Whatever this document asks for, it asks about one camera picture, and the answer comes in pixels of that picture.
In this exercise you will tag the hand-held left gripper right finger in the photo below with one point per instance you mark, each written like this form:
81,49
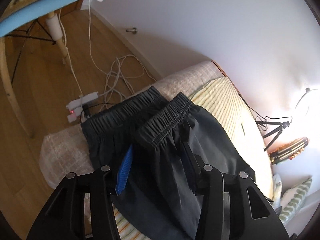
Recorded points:
191,170

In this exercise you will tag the white power strip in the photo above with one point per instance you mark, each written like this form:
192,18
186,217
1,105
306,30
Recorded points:
75,103

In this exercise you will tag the beige plaid blanket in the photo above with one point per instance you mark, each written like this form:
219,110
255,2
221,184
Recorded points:
65,150

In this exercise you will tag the metal door stop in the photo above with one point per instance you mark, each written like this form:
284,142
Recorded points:
132,30

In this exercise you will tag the blue chair with wooden legs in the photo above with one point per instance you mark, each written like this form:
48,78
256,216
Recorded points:
25,17

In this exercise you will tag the green striped pillow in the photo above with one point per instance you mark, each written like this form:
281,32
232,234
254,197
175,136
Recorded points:
297,195

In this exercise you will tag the striped yellow towel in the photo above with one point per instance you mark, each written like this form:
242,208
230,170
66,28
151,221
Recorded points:
130,222

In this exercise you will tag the cream ribbed bedspread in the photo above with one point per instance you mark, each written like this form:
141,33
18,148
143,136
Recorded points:
225,97

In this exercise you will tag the black pants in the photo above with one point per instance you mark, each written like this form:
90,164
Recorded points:
160,180

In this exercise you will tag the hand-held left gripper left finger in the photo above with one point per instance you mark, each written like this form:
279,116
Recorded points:
123,172

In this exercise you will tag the colourful ornament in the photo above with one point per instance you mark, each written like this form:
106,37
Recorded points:
287,152

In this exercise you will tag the black tripod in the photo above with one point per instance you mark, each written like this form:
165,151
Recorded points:
275,135

